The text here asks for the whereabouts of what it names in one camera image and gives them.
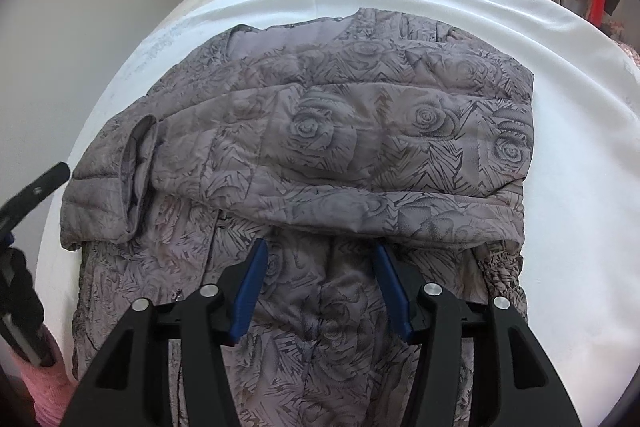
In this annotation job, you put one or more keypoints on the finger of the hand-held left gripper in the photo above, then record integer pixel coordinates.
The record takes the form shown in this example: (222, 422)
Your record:
(35, 192)

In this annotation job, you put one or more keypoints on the pink floral quilt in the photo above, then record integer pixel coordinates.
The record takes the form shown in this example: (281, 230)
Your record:
(627, 47)

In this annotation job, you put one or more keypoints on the grey rose-print quilted jacket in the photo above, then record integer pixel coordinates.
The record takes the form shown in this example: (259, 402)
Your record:
(325, 147)

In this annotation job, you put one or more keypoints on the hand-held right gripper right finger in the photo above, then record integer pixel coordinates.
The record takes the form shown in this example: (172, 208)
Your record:
(391, 292)

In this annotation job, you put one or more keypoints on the bed with white sheet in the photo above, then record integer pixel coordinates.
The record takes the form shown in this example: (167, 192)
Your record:
(560, 117)

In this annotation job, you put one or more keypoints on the person's left forearm pink sleeve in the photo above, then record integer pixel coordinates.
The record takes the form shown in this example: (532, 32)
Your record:
(47, 392)

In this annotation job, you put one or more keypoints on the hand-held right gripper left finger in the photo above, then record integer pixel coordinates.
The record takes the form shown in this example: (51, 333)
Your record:
(249, 292)

